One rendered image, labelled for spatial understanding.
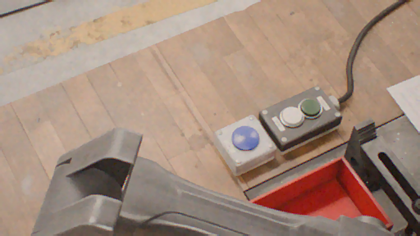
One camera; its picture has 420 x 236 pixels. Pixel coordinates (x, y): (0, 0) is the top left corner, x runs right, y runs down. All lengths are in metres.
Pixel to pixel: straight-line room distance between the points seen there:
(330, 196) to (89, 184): 0.53
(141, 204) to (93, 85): 0.64
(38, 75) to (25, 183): 1.25
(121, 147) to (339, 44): 0.72
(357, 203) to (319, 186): 0.06
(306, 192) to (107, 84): 0.35
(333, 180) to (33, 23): 1.54
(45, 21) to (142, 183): 1.91
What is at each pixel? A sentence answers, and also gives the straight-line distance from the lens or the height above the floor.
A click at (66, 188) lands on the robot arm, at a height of 1.30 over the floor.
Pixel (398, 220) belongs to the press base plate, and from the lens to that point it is 1.18.
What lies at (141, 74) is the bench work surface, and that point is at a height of 0.90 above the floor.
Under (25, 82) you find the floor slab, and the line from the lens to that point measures 2.42.
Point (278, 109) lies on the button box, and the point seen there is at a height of 0.93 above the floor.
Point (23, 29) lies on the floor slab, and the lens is 2.54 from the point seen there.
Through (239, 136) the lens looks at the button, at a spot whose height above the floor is 0.94.
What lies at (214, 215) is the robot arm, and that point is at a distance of 0.66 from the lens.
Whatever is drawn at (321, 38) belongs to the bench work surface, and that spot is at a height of 0.90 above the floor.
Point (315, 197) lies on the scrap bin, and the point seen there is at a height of 0.90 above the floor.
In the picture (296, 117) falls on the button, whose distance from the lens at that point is 1.19.
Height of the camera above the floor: 1.92
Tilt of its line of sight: 57 degrees down
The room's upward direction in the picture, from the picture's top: 3 degrees clockwise
